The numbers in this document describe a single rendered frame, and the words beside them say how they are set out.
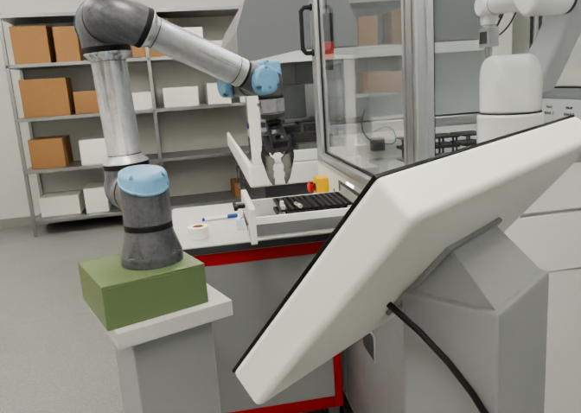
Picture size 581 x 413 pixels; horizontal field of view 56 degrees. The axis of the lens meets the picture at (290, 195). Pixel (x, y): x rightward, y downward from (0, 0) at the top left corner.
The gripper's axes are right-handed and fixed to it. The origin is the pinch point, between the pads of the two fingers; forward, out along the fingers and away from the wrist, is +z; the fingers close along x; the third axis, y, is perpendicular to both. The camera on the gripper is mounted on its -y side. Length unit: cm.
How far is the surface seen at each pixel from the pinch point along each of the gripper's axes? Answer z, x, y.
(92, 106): -19, 118, 375
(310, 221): 11.6, -6.7, -8.7
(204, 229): 18.1, 24.5, 22.7
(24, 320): 95, 137, 160
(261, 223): 10.2, 7.7, -8.4
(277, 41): -46, -16, 84
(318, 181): 8.4, -18.8, 33.6
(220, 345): 58, 24, 15
